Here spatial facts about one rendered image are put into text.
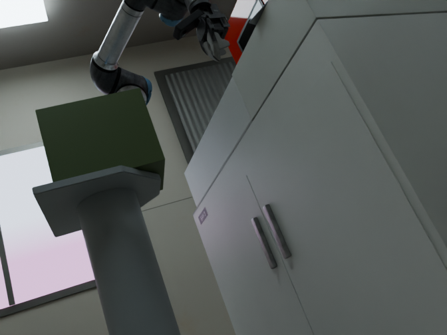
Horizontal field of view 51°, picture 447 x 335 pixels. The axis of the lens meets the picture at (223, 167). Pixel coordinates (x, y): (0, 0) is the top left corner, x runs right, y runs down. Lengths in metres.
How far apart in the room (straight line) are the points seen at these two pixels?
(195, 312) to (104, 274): 2.25
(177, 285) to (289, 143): 2.47
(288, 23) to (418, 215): 0.47
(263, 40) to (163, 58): 3.22
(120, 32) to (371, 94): 1.03
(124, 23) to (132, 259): 0.84
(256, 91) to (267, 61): 0.09
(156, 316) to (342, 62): 0.69
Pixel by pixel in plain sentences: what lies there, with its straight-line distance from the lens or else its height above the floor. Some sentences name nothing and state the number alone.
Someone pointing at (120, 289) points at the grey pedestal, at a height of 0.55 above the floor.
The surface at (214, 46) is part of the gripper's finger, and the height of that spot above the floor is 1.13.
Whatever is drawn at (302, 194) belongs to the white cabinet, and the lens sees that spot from 1.05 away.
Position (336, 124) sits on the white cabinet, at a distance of 0.92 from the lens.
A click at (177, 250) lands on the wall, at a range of 3.48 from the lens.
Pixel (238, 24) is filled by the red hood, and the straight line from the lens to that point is 2.39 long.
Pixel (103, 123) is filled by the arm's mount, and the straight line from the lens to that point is 1.27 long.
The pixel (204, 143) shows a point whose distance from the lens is 1.48.
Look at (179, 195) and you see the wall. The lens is 3.63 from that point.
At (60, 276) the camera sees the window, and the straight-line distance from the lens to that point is 3.44.
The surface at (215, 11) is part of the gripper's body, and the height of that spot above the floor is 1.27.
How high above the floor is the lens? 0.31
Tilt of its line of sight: 22 degrees up
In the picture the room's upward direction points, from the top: 22 degrees counter-clockwise
